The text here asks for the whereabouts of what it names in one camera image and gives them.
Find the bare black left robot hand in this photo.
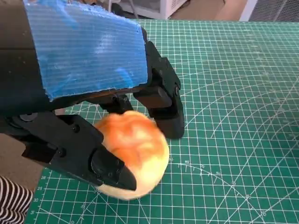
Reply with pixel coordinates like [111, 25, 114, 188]
[0, 0, 186, 191]

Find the white glass-front cabinet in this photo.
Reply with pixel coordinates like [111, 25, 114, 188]
[109, 0, 194, 20]

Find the round toy bread bun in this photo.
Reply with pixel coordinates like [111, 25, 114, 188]
[93, 110, 170, 201]

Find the person in striped clothing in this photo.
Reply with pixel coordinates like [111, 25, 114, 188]
[0, 176, 35, 224]

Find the green cutting mat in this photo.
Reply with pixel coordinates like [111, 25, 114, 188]
[30, 18, 299, 224]

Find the white unit with mesh grille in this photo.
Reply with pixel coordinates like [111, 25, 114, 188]
[239, 0, 299, 22]

